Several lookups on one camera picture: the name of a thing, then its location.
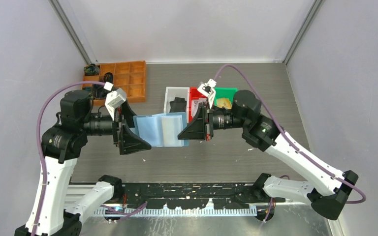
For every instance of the green plastic bin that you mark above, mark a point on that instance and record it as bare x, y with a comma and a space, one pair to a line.
225, 92

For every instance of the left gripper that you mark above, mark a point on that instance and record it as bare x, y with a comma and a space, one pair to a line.
128, 141

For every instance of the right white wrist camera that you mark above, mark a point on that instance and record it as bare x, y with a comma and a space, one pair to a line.
208, 89

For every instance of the orange compartment tray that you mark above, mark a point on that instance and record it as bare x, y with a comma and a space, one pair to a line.
129, 75

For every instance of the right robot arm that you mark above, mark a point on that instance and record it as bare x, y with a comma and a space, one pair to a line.
325, 188

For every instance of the blue leather card holder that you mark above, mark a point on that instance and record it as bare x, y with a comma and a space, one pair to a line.
161, 130

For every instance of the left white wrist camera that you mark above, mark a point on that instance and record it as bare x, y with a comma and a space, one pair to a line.
114, 99

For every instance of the aluminium rail frame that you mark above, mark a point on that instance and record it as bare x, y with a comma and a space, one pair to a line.
209, 210

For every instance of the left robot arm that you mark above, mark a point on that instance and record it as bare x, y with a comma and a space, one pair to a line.
60, 147

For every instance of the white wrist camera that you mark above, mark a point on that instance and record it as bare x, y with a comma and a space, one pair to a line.
208, 89
114, 99

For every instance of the red plastic bin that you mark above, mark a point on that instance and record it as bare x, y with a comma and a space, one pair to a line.
194, 98

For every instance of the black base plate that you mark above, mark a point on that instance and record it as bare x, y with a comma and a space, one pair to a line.
224, 195

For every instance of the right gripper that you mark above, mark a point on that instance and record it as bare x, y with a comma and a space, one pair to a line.
196, 130

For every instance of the white cards in red bin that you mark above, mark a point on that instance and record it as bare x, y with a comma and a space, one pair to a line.
194, 106

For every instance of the white plastic bin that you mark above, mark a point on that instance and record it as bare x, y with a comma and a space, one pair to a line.
171, 93

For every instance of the gold cards in green bin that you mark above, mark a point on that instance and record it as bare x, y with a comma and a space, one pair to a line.
224, 103

